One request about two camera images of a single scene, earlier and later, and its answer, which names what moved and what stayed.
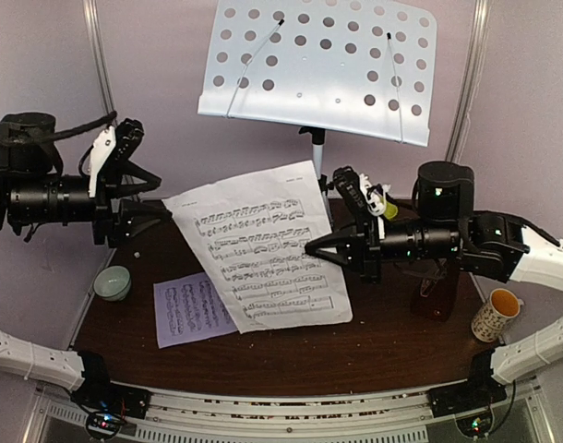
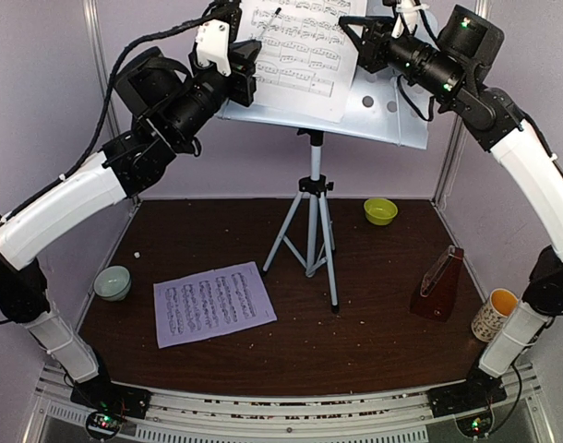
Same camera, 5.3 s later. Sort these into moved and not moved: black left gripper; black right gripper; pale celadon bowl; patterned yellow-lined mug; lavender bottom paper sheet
Moved: black right gripper; black left gripper
Not moved: pale celadon bowl; lavender bottom paper sheet; patterned yellow-lined mug
